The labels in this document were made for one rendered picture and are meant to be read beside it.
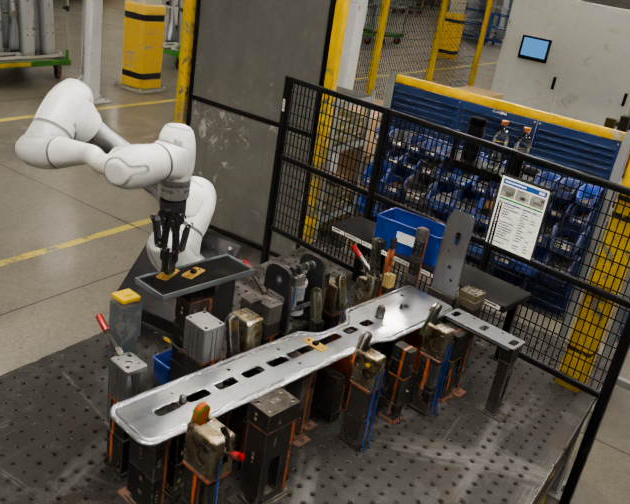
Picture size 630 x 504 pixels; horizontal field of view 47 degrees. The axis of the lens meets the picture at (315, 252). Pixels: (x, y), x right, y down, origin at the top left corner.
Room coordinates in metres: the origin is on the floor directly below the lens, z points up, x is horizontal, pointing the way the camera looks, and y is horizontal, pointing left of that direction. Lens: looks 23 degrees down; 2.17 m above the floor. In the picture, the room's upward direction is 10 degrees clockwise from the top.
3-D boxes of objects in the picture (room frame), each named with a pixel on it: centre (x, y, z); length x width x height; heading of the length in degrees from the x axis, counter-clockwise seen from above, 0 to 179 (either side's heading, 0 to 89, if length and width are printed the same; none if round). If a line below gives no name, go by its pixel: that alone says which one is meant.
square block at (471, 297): (2.50, -0.62, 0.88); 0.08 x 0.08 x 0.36; 51
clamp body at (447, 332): (2.19, -0.47, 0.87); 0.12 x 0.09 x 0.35; 51
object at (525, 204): (2.73, -0.77, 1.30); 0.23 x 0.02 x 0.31; 51
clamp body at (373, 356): (1.94, -0.22, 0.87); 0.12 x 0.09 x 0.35; 51
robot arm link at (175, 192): (1.93, 0.43, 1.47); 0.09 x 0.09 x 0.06
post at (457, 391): (2.36, -0.60, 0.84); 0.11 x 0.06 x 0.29; 51
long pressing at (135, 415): (1.98, -0.04, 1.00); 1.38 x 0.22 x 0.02; 141
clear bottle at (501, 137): (2.93, -0.67, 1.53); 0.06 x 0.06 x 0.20
